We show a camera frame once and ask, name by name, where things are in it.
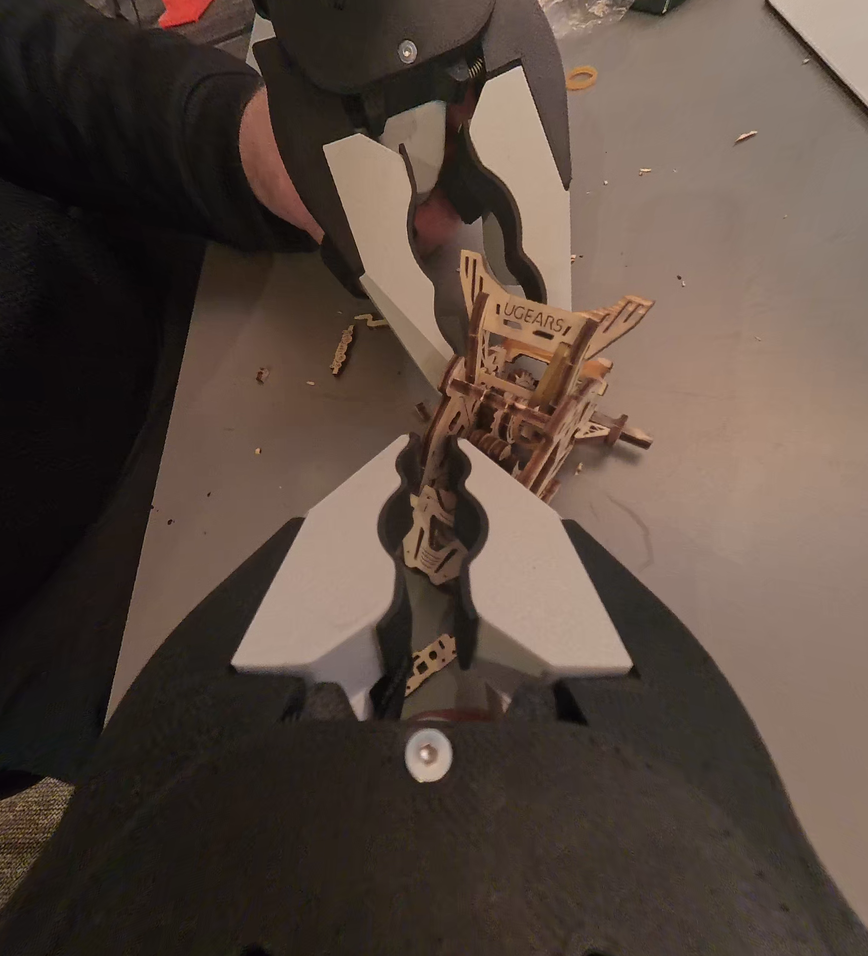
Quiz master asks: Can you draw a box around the toothed wooden strip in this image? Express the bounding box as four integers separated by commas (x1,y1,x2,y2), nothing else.
327,326,361,378

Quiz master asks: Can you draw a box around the person's left forearm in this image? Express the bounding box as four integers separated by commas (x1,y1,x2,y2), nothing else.
0,0,315,251

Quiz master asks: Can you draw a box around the perforated wooden link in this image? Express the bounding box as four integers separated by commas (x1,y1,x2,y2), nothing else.
402,632,459,701

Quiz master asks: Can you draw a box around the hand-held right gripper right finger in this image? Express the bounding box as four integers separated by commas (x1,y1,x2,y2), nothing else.
455,438,633,712

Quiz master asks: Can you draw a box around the orange floor marker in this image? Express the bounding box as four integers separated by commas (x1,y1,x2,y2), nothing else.
156,0,216,31

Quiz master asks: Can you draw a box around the wooden mechanical model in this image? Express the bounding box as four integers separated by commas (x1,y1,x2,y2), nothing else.
402,250,656,591

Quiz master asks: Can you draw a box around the clear plastic bag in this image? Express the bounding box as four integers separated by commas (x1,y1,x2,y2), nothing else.
537,0,630,40

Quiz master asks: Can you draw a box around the person's left hand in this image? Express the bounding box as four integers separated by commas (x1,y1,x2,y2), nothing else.
238,87,471,249

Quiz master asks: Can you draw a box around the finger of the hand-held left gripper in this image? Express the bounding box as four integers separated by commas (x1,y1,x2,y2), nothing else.
323,132,457,402
470,67,574,316

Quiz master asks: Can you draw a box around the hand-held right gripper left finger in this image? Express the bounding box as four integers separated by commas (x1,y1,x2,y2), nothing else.
231,436,416,720

